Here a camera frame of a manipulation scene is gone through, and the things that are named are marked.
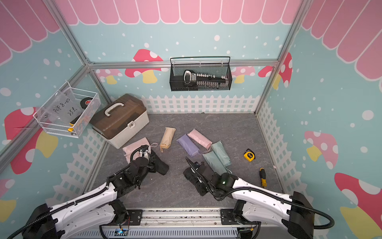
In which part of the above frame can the light pink umbrella sleeve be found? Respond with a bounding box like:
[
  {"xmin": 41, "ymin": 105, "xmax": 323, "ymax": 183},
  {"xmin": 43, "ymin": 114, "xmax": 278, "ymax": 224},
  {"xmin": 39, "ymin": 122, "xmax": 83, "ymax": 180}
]
[{"xmin": 122, "ymin": 137, "xmax": 150, "ymax": 161}]

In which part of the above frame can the light pink umbrella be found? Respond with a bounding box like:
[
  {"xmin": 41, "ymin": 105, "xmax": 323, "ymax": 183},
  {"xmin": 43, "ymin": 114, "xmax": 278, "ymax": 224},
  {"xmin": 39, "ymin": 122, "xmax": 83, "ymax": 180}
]
[{"xmin": 126, "ymin": 151, "xmax": 140, "ymax": 163}]

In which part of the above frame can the black umbrella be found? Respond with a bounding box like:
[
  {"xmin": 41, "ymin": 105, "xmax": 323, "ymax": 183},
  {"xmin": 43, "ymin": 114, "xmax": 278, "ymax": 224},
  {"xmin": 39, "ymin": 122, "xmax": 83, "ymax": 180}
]
[{"xmin": 183, "ymin": 157, "xmax": 209, "ymax": 196}]

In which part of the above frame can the black umbrella sleeve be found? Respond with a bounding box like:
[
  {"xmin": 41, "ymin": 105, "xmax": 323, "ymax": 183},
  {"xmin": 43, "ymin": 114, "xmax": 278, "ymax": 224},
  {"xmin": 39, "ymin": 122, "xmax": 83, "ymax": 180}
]
[{"xmin": 149, "ymin": 151, "xmax": 169, "ymax": 175}]

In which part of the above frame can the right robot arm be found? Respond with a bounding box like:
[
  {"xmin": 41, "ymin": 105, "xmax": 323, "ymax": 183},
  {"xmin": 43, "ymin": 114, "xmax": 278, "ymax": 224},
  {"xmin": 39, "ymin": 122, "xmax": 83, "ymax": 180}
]
[{"xmin": 191, "ymin": 165, "xmax": 335, "ymax": 239}]

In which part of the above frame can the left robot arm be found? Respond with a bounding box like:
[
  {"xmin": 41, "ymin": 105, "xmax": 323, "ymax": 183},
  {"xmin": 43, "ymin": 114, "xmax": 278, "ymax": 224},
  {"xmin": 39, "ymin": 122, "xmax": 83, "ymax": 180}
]
[{"xmin": 9, "ymin": 146, "xmax": 169, "ymax": 239}]

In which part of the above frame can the mint sleeved umbrella left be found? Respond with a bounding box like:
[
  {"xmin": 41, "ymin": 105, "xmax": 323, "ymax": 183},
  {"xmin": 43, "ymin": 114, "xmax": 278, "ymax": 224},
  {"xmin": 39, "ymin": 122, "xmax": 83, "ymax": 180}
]
[{"xmin": 203, "ymin": 151, "xmax": 232, "ymax": 175}]

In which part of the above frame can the mint sleeved umbrella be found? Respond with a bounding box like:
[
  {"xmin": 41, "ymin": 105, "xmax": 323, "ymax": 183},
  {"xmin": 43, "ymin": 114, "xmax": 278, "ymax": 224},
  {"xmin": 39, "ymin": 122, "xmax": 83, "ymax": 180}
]
[
  {"xmin": 211, "ymin": 141, "xmax": 231, "ymax": 167},
  {"xmin": 203, "ymin": 151, "xmax": 232, "ymax": 175}
]

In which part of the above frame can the mint sleeved umbrella right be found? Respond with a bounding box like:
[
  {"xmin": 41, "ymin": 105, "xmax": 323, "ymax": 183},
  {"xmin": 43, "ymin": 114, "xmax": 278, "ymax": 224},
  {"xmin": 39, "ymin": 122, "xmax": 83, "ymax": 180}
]
[{"xmin": 211, "ymin": 141, "xmax": 231, "ymax": 167}]

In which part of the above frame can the yellow tape measure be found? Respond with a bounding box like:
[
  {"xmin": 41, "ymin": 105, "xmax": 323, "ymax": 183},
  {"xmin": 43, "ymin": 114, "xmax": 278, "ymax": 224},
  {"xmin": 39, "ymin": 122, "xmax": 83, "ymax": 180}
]
[{"xmin": 244, "ymin": 148, "xmax": 256, "ymax": 162}]

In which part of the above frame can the yellow black screwdriver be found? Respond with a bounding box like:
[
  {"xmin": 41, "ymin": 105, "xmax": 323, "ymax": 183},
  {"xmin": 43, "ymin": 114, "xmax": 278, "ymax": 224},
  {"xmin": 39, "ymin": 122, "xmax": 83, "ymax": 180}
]
[{"xmin": 259, "ymin": 168, "xmax": 267, "ymax": 188}]

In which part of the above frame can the beige sleeved umbrella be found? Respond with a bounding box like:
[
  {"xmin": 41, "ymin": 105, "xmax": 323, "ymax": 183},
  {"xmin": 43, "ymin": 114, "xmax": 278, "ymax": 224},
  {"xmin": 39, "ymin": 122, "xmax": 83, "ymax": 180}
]
[{"xmin": 160, "ymin": 127, "xmax": 176, "ymax": 152}]

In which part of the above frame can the pink sleeved umbrella rear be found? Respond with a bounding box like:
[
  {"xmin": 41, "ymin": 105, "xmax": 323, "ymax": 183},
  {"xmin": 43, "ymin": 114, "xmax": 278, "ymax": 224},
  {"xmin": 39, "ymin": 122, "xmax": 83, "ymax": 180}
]
[{"xmin": 187, "ymin": 128, "xmax": 212, "ymax": 150}]

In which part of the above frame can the brown white tool box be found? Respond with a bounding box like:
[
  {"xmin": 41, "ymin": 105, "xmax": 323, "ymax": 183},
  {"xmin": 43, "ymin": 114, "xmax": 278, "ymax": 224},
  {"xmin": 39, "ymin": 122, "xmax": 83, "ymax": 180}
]
[{"xmin": 90, "ymin": 94, "xmax": 149, "ymax": 149}]

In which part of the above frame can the purple sleeved umbrella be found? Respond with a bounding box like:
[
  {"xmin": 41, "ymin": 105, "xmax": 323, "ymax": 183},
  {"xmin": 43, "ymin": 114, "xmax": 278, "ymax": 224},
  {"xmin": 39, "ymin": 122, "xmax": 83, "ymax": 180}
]
[{"xmin": 177, "ymin": 134, "xmax": 201, "ymax": 157}]

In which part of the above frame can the yellow black utility knife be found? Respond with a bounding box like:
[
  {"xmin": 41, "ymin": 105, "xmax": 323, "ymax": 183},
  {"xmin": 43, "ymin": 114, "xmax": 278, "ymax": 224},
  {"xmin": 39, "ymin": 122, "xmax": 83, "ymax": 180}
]
[{"xmin": 68, "ymin": 116, "xmax": 81, "ymax": 133}]

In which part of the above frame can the black tape roll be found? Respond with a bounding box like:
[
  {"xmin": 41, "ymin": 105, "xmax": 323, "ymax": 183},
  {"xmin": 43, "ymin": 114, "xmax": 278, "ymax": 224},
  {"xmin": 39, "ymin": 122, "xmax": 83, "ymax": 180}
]
[{"xmin": 80, "ymin": 97, "xmax": 93, "ymax": 110}]

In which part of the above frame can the socket set in basket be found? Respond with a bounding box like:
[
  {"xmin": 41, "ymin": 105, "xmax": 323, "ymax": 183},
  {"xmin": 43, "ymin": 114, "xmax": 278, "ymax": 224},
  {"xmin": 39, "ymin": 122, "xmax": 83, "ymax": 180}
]
[{"xmin": 183, "ymin": 70, "xmax": 230, "ymax": 89}]

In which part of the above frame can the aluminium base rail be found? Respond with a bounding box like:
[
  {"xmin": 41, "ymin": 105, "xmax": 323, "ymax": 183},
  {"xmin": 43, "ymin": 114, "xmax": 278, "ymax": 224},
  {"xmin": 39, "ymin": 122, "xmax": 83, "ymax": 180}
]
[{"xmin": 56, "ymin": 207, "xmax": 308, "ymax": 239}]

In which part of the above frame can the clear plastic wall bin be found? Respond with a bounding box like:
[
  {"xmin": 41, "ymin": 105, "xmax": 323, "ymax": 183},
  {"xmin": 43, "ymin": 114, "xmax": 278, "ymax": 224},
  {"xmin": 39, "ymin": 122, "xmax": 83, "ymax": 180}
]
[{"xmin": 33, "ymin": 82, "xmax": 101, "ymax": 138}]

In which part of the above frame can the black wire wall basket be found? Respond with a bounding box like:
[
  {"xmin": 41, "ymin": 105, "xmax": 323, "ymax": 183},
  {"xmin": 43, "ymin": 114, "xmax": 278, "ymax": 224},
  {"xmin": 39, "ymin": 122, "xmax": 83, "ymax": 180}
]
[{"xmin": 169, "ymin": 56, "xmax": 232, "ymax": 92}]

